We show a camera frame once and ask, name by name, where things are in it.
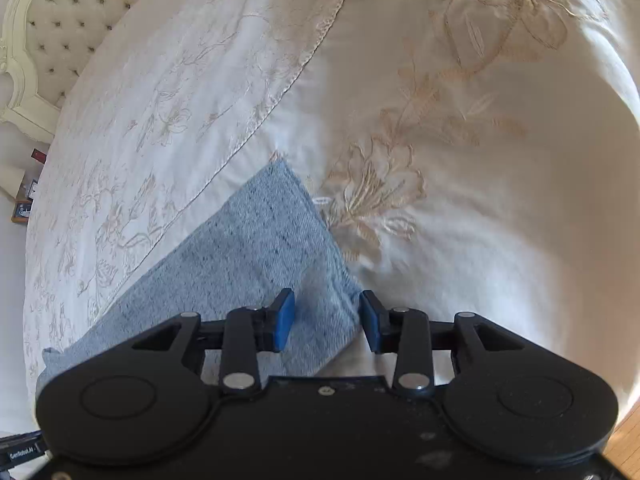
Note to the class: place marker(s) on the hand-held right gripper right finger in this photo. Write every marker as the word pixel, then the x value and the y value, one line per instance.
pixel 371 322

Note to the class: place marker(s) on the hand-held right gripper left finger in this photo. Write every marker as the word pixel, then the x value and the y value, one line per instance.
pixel 284 320

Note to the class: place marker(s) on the blue-grey speckled pants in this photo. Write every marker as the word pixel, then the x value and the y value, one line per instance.
pixel 250 245

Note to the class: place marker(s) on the white table lamp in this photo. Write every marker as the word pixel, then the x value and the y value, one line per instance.
pixel 10 180

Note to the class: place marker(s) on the cream embroidered bedspread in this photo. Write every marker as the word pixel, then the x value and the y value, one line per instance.
pixel 450 200

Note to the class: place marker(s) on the wooden picture frame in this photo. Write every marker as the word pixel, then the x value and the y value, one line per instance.
pixel 22 211

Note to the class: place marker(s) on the red box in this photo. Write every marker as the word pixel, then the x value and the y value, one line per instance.
pixel 40 156

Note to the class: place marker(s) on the cream tufted headboard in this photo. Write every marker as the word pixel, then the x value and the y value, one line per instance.
pixel 65 20

